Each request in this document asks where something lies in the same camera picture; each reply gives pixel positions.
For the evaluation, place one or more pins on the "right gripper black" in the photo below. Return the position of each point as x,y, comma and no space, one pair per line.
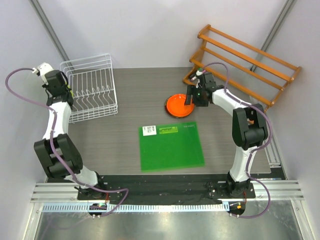
191,90

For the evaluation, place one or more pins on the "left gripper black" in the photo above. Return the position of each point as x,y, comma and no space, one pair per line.
47,87

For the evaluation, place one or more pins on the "orange plate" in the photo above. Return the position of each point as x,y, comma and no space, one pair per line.
180,106

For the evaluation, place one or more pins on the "yellow patterned plate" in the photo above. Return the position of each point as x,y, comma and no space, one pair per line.
167,110

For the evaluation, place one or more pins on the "lime green plate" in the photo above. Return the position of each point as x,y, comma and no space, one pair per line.
69,88

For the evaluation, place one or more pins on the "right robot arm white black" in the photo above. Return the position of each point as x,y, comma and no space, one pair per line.
249,127

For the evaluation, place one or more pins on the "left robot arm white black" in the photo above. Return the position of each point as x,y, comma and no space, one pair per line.
58,156

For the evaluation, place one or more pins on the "orange wooden shelf rack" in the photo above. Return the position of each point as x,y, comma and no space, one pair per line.
256,73

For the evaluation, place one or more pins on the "green cutting mat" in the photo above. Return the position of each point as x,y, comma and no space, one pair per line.
170,147

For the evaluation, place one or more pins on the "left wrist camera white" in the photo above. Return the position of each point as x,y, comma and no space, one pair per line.
42,70

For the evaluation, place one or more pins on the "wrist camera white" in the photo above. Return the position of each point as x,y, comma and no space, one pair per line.
200,77
42,70

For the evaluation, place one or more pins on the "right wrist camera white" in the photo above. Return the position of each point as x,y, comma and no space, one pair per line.
200,77

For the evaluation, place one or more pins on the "white wire dish rack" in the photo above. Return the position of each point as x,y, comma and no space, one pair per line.
92,83

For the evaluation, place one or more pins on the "aluminium rail frame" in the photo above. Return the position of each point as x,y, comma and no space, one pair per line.
279,190

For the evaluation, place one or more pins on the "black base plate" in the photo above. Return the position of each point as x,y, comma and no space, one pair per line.
119,186

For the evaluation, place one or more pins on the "perforated cable duct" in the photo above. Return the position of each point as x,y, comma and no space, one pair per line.
90,207

